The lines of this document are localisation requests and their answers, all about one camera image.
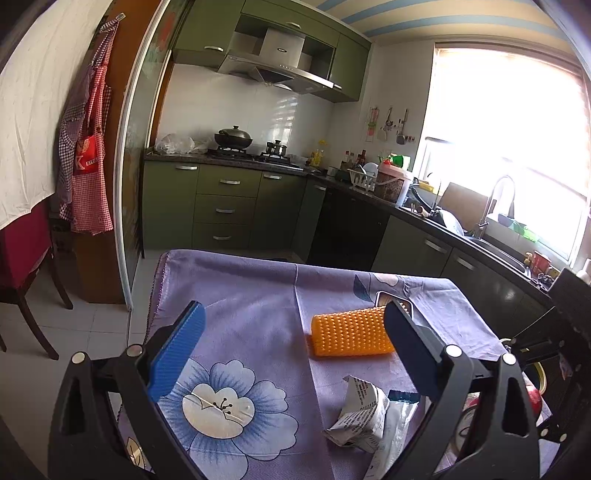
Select white plate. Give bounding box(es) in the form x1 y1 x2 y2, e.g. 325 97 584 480
436 210 465 234

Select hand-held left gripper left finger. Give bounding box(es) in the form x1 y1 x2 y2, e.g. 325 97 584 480
47 300 206 480

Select bright window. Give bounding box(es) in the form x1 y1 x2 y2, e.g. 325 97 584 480
418 44 591 274

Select black gas stove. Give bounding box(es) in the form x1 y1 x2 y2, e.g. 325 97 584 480
208 148 305 169

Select steel sink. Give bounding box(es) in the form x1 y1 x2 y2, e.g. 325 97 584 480
466 235 532 274

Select steel faucet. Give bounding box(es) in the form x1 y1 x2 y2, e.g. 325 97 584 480
471 175 516 239

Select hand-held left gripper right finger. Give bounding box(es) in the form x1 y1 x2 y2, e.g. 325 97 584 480
383 300 542 480

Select black wok with lid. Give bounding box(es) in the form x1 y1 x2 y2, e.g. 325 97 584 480
213 124 254 151

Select pink lidded bucket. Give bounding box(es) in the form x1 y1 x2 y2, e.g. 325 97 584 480
374 161 414 204

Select steel range hood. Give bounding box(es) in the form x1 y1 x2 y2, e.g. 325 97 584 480
217 25 336 94

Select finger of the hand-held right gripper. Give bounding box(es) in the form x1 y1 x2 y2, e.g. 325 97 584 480
508 307 561 344
501 342 571 366

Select wooden cutting board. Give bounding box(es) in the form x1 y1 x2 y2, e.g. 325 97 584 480
438 182 491 232

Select green upper cabinets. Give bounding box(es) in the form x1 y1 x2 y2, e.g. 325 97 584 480
171 0 373 103

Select green lower cabinets with drawers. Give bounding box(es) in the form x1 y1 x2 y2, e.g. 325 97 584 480
141 159 327 262

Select orange spiky roller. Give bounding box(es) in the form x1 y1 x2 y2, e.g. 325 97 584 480
311 306 397 359

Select clear plastic bag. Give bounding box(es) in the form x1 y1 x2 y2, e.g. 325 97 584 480
154 134 209 156

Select black bin with yellow rim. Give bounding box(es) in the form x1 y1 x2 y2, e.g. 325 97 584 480
455 360 548 463

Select red upholstered wooden chair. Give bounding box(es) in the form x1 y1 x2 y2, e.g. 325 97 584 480
0 200 75 361

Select green bowls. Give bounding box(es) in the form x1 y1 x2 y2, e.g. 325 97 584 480
499 215 539 243

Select red checkered apron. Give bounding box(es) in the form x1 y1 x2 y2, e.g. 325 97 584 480
69 18 117 236

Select black appliance front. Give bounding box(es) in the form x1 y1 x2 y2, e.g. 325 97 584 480
307 189 389 274

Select white hanging cloth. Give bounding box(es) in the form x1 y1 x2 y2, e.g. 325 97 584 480
0 0 116 230

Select row of condiment bottles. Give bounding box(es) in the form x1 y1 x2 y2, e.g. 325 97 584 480
341 148 368 171

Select white dish rack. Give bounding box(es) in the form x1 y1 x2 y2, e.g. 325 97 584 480
347 164 380 191

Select purple floral tablecloth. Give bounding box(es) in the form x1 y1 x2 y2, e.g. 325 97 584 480
143 249 555 480

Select purple checkered apron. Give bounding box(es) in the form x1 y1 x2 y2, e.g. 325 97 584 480
55 69 89 221

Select sliding glass door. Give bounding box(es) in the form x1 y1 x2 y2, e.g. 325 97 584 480
117 0 195 311

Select hanging kitchen utensils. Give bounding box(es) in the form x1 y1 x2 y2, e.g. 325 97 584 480
381 106 417 145

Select green lower cabinets under sink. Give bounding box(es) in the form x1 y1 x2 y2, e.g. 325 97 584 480
372 215 555 325

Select black pan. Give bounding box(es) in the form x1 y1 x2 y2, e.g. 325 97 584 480
404 182 440 216

